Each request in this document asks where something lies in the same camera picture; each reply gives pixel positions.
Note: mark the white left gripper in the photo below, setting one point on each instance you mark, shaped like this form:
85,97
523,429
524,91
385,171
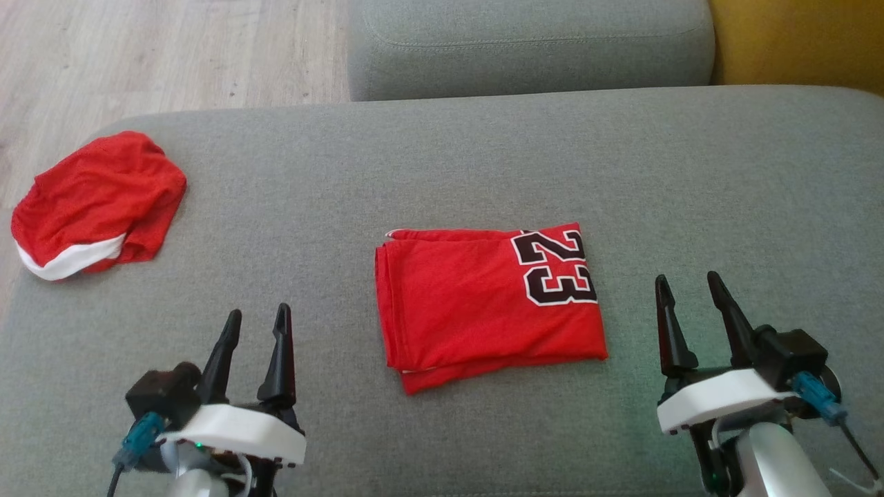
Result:
242,431

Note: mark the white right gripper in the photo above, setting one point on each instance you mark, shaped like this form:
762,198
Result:
711,400

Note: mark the red shorts white band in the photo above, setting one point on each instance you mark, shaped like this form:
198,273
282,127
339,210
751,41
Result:
97,200

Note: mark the red jersey number 23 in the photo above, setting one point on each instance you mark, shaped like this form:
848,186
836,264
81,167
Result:
469,310

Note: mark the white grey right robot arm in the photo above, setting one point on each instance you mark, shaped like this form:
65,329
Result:
773,462

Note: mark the large grey sofa ottoman cushion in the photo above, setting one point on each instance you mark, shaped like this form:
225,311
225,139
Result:
483,166

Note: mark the yellow sofa backrest cushion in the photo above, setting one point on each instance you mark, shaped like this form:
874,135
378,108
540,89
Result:
801,41

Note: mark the grey sofa seat cushion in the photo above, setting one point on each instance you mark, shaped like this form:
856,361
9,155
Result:
525,48

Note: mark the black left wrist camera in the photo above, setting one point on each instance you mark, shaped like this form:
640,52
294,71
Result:
162,393

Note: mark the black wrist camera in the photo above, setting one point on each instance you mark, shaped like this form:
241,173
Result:
794,355
162,393

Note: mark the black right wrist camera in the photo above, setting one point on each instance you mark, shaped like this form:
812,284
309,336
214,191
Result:
794,355

